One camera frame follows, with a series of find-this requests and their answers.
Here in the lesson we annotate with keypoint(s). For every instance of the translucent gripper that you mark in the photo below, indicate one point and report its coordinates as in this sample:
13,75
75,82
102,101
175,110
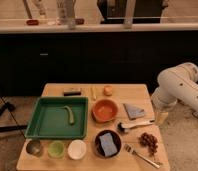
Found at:
160,117

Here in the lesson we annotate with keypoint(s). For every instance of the silver metal fork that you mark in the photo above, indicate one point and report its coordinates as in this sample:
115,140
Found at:
132,151

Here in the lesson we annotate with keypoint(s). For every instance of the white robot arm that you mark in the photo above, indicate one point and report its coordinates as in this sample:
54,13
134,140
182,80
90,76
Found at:
174,84

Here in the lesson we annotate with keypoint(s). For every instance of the green cup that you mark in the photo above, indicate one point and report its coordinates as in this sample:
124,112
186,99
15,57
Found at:
56,149

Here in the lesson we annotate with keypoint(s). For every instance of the metal cup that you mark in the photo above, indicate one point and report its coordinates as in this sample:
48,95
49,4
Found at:
34,147

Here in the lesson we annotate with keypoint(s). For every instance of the brown grape bunch toy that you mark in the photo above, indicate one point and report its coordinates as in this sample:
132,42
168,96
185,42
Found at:
150,141

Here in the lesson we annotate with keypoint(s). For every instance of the blue folded cloth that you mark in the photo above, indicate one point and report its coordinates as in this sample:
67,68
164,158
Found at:
133,112

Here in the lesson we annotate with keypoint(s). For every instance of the orange bowl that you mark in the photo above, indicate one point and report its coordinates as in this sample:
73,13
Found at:
104,110

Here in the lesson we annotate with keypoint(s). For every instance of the small orange fruit toy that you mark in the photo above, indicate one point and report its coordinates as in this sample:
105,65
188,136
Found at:
107,90

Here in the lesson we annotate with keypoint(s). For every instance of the blue sponge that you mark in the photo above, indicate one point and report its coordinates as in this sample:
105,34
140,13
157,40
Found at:
108,145

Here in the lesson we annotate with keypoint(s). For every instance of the dark bowl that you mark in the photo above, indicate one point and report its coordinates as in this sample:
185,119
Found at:
116,139

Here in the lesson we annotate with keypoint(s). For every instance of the yellow stick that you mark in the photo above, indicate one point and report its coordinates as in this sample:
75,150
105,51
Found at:
94,97

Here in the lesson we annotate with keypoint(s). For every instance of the green bent vegetable toy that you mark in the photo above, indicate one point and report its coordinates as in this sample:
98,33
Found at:
70,114

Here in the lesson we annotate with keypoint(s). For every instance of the green plastic tray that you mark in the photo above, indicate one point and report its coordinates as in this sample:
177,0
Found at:
50,121

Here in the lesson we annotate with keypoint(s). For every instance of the red dish on counter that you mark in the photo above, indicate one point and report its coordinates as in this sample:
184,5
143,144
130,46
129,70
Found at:
32,22

